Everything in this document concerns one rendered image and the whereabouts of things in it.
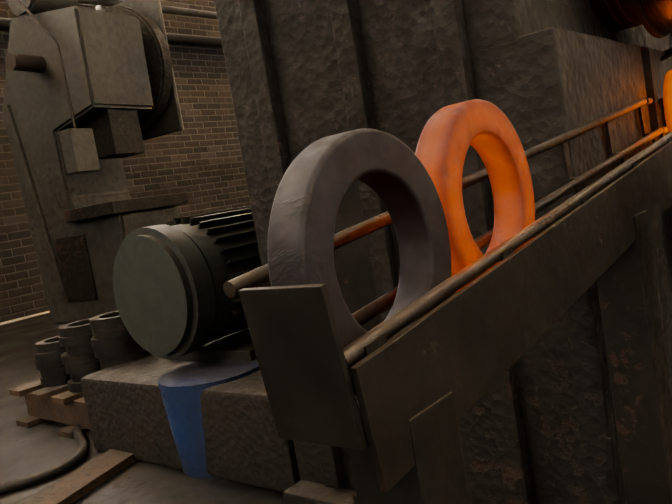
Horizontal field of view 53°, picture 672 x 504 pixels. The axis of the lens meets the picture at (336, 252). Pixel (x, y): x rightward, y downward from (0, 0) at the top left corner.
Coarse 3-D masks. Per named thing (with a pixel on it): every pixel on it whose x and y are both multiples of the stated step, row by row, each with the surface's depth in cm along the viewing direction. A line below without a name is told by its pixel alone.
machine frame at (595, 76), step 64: (256, 0) 130; (320, 0) 123; (384, 0) 114; (448, 0) 104; (512, 0) 101; (576, 0) 122; (256, 64) 131; (320, 64) 125; (384, 64) 117; (448, 64) 106; (512, 64) 102; (576, 64) 103; (640, 64) 131; (256, 128) 139; (320, 128) 128; (384, 128) 119; (640, 128) 128; (256, 192) 142; (576, 192) 100; (384, 256) 120; (576, 320) 103; (512, 384) 109; (576, 384) 105; (320, 448) 139; (512, 448) 111; (576, 448) 107
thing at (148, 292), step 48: (144, 240) 183; (192, 240) 185; (240, 240) 195; (144, 288) 187; (192, 288) 177; (144, 336) 191; (192, 336) 180; (240, 336) 211; (96, 384) 204; (144, 384) 189; (240, 384) 169; (96, 432) 210; (144, 432) 192; (240, 432) 164; (240, 480) 168; (288, 480) 156
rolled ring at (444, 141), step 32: (448, 128) 57; (480, 128) 61; (512, 128) 66; (448, 160) 56; (512, 160) 66; (448, 192) 55; (512, 192) 67; (448, 224) 55; (512, 224) 67; (480, 256) 59
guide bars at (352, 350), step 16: (656, 144) 99; (640, 160) 92; (608, 176) 82; (592, 192) 76; (560, 208) 69; (544, 224) 65; (512, 240) 60; (528, 240) 63; (496, 256) 57; (464, 272) 53; (480, 272) 55; (448, 288) 51; (416, 304) 48; (432, 304) 49; (384, 320) 45; (400, 320) 46; (368, 336) 43; (384, 336) 44; (352, 352) 41; (368, 352) 42; (352, 384) 41
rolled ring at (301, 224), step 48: (336, 144) 45; (384, 144) 49; (288, 192) 43; (336, 192) 44; (384, 192) 52; (432, 192) 53; (288, 240) 42; (432, 240) 53; (336, 288) 43; (432, 288) 52
